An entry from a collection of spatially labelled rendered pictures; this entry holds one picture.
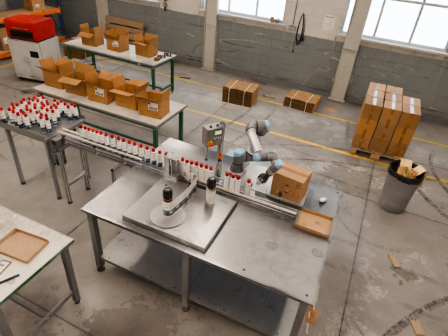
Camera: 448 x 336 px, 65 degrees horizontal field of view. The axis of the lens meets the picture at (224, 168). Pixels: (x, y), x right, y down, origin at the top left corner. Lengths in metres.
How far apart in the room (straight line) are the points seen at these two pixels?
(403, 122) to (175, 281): 4.22
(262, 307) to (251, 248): 0.64
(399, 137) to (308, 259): 3.61
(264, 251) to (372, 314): 1.44
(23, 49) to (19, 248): 5.64
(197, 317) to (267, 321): 0.66
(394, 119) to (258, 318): 3.92
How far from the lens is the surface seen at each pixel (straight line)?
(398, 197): 5.12
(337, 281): 4.11
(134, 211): 3.22
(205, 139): 3.30
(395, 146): 6.30
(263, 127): 3.36
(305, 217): 3.40
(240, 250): 2.97
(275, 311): 3.43
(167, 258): 3.70
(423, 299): 4.39
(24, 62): 8.43
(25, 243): 3.28
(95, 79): 5.62
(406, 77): 8.24
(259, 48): 8.62
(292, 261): 2.99
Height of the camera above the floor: 3.00
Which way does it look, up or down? 34 degrees down
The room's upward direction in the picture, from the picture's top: 5 degrees clockwise
